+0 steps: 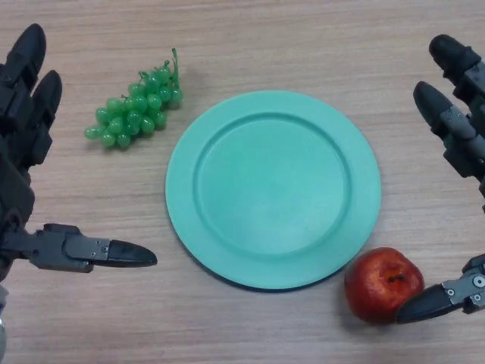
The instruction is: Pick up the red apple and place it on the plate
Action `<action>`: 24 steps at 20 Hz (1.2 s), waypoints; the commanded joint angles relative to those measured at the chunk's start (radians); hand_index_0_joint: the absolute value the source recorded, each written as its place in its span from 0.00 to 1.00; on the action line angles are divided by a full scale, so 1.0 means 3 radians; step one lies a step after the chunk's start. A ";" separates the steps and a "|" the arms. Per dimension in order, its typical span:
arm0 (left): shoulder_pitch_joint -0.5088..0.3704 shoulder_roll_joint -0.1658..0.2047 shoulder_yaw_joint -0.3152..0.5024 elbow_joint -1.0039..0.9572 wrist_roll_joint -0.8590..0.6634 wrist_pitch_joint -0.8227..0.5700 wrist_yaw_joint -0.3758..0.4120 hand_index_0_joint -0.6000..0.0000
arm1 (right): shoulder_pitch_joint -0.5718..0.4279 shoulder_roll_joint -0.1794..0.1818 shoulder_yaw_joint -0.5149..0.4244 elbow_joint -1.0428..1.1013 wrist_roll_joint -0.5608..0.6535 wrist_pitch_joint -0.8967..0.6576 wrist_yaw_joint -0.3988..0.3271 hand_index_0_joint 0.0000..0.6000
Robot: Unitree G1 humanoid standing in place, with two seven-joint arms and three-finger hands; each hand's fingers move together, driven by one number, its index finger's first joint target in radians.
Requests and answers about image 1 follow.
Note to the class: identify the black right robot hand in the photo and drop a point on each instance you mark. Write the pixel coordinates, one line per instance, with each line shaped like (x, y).
(454, 125)

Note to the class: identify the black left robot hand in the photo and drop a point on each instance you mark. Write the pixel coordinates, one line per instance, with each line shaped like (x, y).
(19, 182)

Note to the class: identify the red apple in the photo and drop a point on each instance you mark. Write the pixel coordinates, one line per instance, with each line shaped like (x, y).
(375, 282)

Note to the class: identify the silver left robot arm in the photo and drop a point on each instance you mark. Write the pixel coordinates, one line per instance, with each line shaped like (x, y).
(2, 326)

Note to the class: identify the green plate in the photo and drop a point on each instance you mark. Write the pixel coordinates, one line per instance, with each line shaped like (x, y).
(273, 189)

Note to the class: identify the green grape bunch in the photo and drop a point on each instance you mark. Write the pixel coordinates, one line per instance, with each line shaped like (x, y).
(132, 112)

